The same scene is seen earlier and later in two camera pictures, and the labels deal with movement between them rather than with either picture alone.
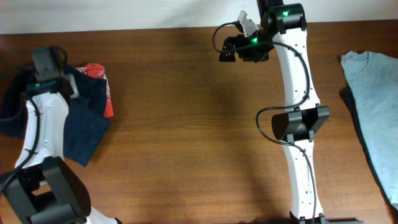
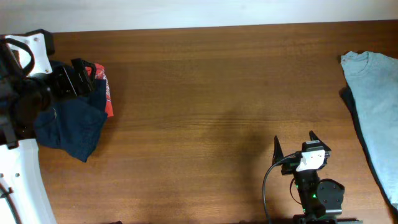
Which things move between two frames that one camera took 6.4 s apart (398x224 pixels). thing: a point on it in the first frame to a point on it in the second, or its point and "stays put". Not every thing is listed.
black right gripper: [240, 40] to [290, 165]
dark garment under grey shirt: [349, 98] stays put
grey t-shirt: [374, 79] stays put
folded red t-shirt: [97, 70] stays put
